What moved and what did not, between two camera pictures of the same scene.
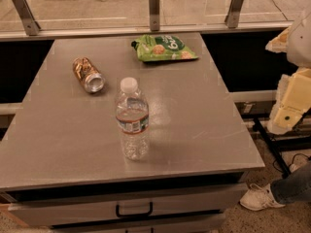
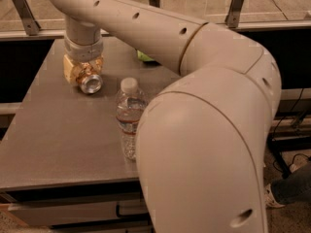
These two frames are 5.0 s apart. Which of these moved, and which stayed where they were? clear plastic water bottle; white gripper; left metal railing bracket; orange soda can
Moved: white gripper
Stayed: orange soda can; left metal railing bracket; clear plastic water bottle
